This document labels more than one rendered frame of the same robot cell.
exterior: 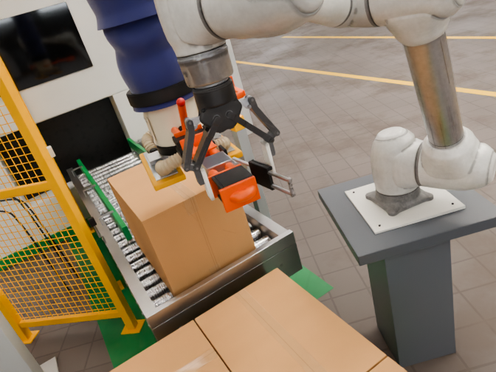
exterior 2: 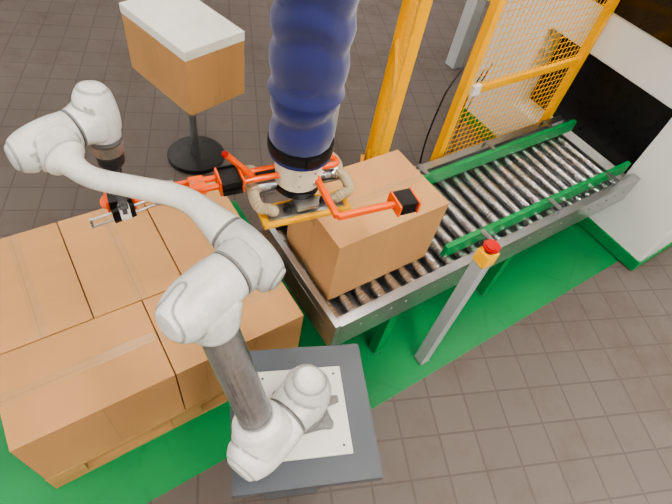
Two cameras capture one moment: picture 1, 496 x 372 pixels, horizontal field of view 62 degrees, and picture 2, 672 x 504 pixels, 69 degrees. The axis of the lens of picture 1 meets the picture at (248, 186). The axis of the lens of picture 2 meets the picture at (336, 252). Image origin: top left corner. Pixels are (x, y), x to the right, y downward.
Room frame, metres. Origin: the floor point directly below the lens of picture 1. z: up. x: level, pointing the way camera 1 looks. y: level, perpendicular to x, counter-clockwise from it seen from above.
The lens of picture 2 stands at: (1.08, -1.13, 2.47)
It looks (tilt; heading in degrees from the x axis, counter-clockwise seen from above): 51 degrees down; 71
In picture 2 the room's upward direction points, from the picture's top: 13 degrees clockwise
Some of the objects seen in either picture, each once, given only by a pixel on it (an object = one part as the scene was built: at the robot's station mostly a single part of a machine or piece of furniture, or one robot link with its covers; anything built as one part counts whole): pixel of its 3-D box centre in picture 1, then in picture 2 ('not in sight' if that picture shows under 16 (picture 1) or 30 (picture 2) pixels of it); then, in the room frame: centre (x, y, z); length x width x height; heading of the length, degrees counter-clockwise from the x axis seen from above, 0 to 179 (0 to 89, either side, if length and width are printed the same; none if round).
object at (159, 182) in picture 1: (159, 162); not in sight; (1.30, 0.26, 1.17); 0.34 x 0.10 x 0.05; 14
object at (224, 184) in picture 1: (233, 187); (119, 198); (0.74, 0.03, 1.27); 0.08 x 0.07 x 0.05; 14
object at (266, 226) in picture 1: (192, 182); (508, 246); (2.59, 0.36, 0.50); 2.31 x 0.05 x 0.19; 23
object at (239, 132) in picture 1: (257, 197); (449, 313); (2.11, -0.04, 0.50); 0.07 x 0.07 x 1.00; 23
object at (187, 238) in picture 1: (178, 215); (363, 223); (1.70, 0.34, 0.75); 0.60 x 0.40 x 0.40; 23
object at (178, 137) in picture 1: (193, 142); (229, 179); (1.08, 0.11, 1.27); 0.10 x 0.08 x 0.06; 104
